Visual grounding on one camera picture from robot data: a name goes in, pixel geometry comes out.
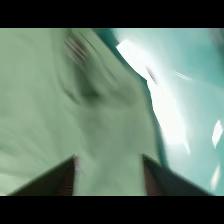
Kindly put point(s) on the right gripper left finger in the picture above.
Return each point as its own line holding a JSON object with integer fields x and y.
{"x": 55, "y": 181}

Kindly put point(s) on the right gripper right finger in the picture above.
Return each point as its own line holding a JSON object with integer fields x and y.
{"x": 163, "y": 181}

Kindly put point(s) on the pale green T-shirt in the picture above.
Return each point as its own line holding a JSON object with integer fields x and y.
{"x": 50, "y": 110}

